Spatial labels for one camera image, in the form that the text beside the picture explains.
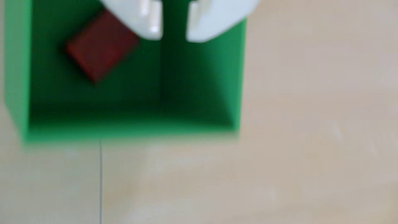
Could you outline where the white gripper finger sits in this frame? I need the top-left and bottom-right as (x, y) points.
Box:
(186, 0), (260, 43)
(99, 0), (164, 41)

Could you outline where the red block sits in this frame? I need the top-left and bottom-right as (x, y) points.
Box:
(65, 9), (140, 84)

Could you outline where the green box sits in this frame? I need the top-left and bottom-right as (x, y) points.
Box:
(3, 0), (248, 145)

